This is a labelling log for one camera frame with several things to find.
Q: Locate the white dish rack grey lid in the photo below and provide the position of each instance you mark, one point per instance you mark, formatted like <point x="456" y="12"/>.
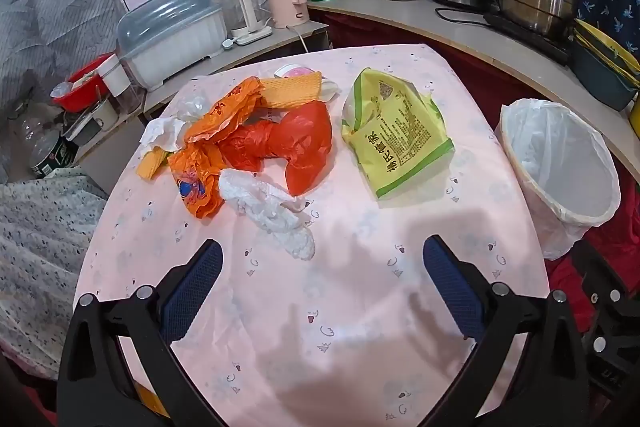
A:
<point x="170" y="47"/>

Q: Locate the white mug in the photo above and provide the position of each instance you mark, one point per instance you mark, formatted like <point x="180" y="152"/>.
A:
<point x="102" y="117"/>

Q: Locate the pink paper cup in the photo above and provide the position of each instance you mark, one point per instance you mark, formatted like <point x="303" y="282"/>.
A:
<point x="295" y="71"/>

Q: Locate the low wooden cabinet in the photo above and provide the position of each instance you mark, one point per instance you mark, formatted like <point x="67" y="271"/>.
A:
<point x="170" y="94"/>

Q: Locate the clear glass jar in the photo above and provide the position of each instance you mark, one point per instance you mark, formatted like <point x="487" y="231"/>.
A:
<point x="32" y="129"/>

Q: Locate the floral blanket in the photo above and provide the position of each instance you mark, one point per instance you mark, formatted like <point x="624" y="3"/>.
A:
<point x="40" y="247"/>

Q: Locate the white tissue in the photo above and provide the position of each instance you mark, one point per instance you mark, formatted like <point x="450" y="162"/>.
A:
<point x="160" y="132"/>

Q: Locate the dark teal basin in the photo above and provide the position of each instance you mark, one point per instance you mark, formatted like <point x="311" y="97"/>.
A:
<point x="600" y="77"/>

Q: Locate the clear plastic bag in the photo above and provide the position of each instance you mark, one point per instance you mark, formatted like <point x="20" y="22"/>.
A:
<point x="192" y="107"/>

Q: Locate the yellow basin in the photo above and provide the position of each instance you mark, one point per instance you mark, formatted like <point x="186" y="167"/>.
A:
<point x="607" y="42"/>

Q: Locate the black induction cooktop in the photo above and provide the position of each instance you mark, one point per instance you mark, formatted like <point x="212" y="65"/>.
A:
<point x="530" y="39"/>

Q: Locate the pink printed tablecloth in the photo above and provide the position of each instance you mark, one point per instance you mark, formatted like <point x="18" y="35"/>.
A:
<point x="350" y="257"/>

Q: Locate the red cloth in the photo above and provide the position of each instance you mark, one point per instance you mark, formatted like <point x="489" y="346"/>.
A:
<point x="625" y="227"/>

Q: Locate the red plastic bag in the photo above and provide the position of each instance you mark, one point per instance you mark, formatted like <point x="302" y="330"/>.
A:
<point x="300" y="142"/>

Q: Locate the yellow green snack bag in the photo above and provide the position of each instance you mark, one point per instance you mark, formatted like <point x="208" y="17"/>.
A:
<point x="395" y="132"/>

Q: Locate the large orange foam net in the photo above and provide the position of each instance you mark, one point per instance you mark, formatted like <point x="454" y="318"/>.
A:
<point x="295" y="89"/>

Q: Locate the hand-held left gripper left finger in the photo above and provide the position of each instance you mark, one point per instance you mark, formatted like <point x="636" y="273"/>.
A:
<point x="192" y="292"/>

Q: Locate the curved grey counter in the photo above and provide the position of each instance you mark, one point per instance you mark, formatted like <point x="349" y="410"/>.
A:
<point x="450" y="22"/>

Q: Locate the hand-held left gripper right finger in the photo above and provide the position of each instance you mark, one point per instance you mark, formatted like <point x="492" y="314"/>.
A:
<point x="452" y="287"/>

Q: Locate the red plastic basin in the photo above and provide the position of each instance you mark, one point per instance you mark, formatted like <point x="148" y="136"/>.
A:
<point x="75" y="99"/>

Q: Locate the white plastic wrap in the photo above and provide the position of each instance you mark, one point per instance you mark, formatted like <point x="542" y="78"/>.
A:
<point x="270" y="212"/>

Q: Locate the orange printed plastic bag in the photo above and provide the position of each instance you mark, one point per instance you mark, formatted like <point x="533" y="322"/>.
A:
<point x="220" y="117"/>

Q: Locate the small orange foam net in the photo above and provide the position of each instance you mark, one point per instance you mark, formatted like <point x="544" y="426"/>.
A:
<point x="150" y="164"/>

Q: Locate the white lined trash bin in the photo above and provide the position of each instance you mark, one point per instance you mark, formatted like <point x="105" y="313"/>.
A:
<point x="550" y="167"/>

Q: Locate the white tumbler cup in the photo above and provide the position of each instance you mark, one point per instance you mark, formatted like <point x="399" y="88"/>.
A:
<point x="117" y="79"/>

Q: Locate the dark red curtain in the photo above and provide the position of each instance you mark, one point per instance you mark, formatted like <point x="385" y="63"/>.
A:
<point x="400" y="32"/>

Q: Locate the white power plug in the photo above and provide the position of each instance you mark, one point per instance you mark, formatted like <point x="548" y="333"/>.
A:
<point x="227" y="43"/>

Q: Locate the small white bowl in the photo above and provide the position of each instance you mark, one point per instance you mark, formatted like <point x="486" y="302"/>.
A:
<point x="62" y="91"/>

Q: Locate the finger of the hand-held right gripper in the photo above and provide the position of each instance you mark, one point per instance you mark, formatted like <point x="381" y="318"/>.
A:
<point x="595" y="264"/>

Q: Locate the yellow electric pot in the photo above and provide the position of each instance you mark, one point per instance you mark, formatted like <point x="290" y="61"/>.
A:
<point x="635" y="112"/>

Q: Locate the dark green tin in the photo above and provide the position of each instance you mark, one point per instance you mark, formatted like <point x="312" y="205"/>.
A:
<point x="50" y="157"/>

